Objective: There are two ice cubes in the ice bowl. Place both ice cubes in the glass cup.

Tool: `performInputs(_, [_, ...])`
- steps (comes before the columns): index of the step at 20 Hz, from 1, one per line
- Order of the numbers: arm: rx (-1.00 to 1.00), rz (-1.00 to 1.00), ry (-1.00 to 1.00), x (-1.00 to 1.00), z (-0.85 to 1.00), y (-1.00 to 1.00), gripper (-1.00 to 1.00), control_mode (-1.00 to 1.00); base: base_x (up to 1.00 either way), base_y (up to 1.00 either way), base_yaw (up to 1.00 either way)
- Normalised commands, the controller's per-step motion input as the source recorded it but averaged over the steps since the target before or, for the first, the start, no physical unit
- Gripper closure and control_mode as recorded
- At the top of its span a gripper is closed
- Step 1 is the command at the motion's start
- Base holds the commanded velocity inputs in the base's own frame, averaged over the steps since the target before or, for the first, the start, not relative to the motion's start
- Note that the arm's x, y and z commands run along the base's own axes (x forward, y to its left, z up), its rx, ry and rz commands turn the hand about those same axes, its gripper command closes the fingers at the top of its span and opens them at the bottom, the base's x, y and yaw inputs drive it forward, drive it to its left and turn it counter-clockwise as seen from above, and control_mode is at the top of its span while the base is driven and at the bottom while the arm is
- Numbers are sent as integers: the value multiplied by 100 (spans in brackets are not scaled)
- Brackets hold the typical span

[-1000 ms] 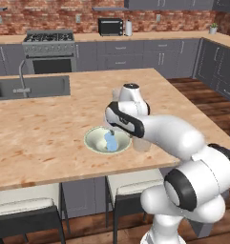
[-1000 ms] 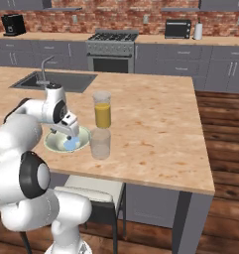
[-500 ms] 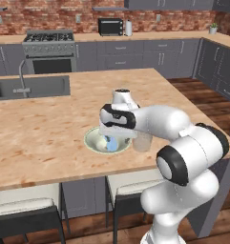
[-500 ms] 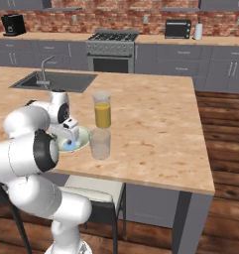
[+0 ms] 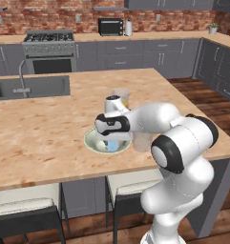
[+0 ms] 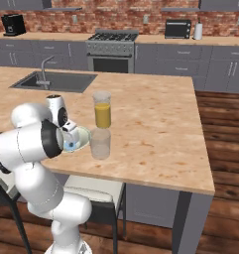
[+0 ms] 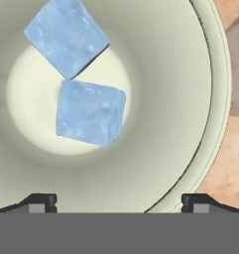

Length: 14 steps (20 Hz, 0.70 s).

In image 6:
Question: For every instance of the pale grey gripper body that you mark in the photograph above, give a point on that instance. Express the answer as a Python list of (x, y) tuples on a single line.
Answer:
[(69, 135)]

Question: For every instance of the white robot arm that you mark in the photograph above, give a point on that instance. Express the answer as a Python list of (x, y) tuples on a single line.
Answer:
[(31, 149)]

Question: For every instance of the white ice bowl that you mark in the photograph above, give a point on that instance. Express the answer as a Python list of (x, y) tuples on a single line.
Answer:
[(83, 137)]

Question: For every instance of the empty glass cup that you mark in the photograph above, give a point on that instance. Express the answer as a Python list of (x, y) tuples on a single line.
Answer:
[(100, 145)]

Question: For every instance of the glass of orange juice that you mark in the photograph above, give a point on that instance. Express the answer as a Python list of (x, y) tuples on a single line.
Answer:
[(102, 114)]

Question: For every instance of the dark grey sink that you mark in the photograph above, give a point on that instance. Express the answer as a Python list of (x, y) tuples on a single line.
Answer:
[(63, 82)]

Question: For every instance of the black stool with cream seat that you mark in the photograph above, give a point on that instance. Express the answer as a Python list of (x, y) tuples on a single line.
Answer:
[(97, 193), (5, 195)]

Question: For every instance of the grey metal tap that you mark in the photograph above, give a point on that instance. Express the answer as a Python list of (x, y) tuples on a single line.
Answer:
[(43, 71)]

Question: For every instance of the grey base cupboard run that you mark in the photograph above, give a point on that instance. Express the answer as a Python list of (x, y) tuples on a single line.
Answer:
[(35, 54), (197, 66)]

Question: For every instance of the steel range cooker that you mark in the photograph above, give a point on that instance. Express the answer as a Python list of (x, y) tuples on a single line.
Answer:
[(111, 49)]

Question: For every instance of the black coffee machine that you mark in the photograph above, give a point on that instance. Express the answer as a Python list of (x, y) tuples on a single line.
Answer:
[(13, 25)]

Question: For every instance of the grey kitchen island base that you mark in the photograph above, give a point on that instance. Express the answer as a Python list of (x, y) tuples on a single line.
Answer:
[(177, 215)]

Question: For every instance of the black toaster oven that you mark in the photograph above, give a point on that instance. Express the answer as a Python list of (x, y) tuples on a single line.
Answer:
[(178, 29)]

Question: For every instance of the white paper towel roll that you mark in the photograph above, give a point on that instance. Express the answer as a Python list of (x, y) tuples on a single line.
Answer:
[(198, 31)]

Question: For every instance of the grey wall shelf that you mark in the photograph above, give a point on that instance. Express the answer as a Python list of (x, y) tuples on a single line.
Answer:
[(180, 9), (63, 9)]

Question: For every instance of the grey wall cupboard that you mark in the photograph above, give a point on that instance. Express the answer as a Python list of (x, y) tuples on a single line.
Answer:
[(223, 4), (18, 4)]

